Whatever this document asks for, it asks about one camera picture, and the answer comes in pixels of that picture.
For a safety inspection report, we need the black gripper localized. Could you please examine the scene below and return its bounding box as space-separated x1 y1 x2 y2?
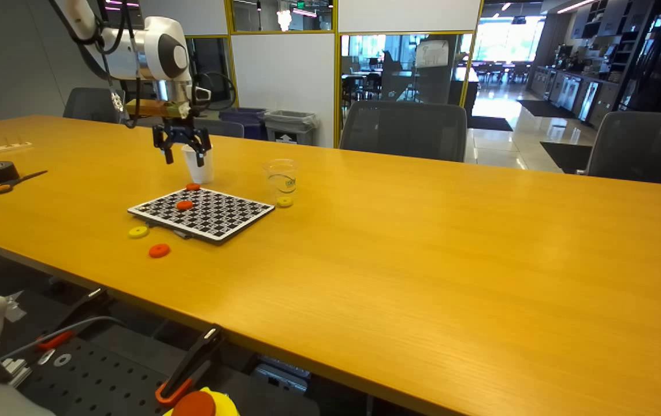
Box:
153 117 211 167

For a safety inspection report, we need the yellow disc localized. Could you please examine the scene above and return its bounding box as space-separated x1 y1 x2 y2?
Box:
274 194 294 208
126 225 150 238

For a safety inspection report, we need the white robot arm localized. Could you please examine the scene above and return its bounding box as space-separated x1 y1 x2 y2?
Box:
48 0 211 167

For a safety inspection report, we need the white paper cup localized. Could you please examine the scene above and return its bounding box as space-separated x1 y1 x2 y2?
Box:
183 146 212 185

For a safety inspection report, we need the transparent plastic cup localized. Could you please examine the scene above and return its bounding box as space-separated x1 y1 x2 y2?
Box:
267 160 296 196

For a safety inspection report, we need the yellow disc beside clear cup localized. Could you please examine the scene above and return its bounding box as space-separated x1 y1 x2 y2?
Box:
274 194 294 208

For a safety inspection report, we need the black white checkered board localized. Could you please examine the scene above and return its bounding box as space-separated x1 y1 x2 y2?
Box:
129 186 274 243

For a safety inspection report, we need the grey office chair far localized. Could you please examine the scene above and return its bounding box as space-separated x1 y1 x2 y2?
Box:
61 88 122 122

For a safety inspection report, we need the grey office chair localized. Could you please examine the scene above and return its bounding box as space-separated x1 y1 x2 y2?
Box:
586 110 661 183
61 88 122 122
341 101 467 161

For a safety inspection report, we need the orange disc on table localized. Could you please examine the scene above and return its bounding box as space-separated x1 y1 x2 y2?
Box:
148 243 171 258

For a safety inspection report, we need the yellow red emergency stop button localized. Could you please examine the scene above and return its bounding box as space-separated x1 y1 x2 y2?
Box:
163 387 239 416

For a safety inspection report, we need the grey office chair left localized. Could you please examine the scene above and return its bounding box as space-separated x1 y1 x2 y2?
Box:
341 101 467 161

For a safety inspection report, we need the grey office chair right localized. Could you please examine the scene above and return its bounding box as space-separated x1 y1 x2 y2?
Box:
586 110 661 183

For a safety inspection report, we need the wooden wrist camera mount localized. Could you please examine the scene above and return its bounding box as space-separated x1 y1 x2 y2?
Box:
124 100 172 117

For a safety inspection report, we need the red handled tool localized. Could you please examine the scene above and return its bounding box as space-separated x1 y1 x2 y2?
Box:
0 287 108 364

